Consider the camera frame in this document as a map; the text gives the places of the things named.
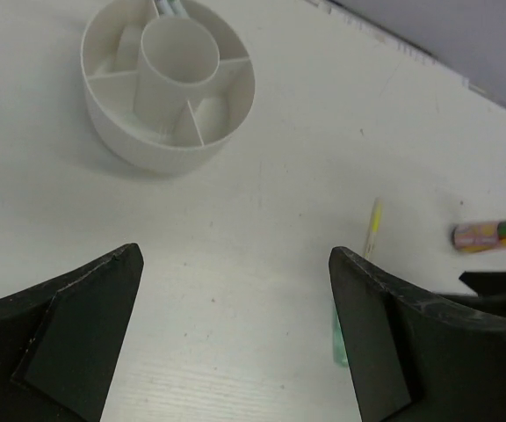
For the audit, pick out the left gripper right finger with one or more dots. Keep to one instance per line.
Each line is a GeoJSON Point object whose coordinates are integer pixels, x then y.
{"type": "Point", "coordinates": [417, 355]}

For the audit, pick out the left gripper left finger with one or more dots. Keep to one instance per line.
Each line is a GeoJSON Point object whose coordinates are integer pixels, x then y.
{"type": "Point", "coordinates": [60, 340]}

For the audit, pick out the yellow pen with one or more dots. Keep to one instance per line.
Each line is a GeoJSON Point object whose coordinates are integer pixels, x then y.
{"type": "Point", "coordinates": [373, 228]}

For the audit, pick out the pink capped crayon tube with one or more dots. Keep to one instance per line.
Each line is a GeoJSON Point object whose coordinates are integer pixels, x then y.
{"type": "Point", "coordinates": [474, 237]}

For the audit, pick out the mint green highlighter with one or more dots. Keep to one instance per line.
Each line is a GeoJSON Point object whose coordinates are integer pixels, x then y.
{"type": "Point", "coordinates": [339, 350]}

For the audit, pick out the white round divided organizer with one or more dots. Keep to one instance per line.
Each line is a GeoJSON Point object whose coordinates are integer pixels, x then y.
{"type": "Point", "coordinates": [165, 92]}

